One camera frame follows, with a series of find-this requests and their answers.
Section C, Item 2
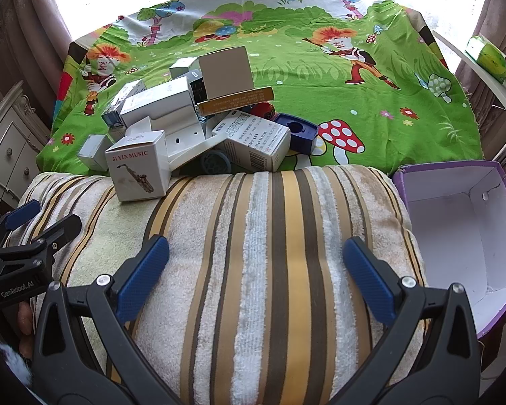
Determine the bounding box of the black box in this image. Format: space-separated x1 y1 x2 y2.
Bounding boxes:
188 72 208 109

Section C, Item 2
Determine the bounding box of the green tissue pack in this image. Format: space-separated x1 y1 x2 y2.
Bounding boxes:
465 35 506 84

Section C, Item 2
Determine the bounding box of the white saxophone print box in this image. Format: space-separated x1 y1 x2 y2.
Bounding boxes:
105 131 170 202

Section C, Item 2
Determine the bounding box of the red plastic toy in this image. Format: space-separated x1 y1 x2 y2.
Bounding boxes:
253 102 276 122

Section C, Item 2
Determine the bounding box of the small dark blue box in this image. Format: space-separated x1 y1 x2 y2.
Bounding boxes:
102 109 126 131

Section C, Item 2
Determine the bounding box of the white dresser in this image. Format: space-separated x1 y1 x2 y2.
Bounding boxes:
0 80 53 216

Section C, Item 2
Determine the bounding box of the green cartoon printed sheet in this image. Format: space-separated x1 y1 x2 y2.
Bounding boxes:
36 0 483 178

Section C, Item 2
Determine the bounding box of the plain white tall box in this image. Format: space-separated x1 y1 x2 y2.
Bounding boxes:
199 46 254 100

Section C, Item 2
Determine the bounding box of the glossy grey box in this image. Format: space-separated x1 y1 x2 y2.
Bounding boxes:
109 80 146 113

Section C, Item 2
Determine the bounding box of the purple cardboard box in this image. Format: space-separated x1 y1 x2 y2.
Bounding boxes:
392 160 506 340

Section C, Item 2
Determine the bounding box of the orange long box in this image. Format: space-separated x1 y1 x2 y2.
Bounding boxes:
196 86 275 116

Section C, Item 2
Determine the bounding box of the pink patterned curtain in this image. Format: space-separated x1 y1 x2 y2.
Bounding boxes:
0 0 74 127
451 0 506 169

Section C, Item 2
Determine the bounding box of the white box with letter logo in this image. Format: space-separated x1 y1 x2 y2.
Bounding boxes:
120 77 195 132

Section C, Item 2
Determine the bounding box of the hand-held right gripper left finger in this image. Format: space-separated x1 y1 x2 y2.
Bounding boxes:
27 234 182 405

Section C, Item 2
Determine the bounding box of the white medicine box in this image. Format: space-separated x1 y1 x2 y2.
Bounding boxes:
213 110 291 173

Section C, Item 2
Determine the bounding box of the white curved shelf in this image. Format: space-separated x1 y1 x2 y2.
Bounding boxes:
430 29 506 161

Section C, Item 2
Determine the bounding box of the blue plastic toy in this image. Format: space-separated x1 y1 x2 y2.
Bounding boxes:
201 151 231 175

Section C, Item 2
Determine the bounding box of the small silver box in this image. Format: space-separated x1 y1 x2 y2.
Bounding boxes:
78 134 111 172

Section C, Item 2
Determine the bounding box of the striped terry towel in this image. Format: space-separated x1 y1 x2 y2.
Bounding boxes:
17 164 426 405

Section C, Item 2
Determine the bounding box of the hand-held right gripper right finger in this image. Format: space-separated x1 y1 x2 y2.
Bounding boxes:
329 237 483 405

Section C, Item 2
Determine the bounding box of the person's left hand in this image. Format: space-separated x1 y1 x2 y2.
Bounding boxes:
16 301 38 358

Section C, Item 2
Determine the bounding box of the white and grey box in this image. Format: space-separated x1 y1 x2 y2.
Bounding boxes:
169 56 203 82

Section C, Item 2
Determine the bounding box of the navy blue box with hole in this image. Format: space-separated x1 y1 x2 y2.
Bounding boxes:
272 112 320 154

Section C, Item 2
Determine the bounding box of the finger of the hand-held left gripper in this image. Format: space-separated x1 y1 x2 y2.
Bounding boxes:
25 214 83 258
0 199 41 247

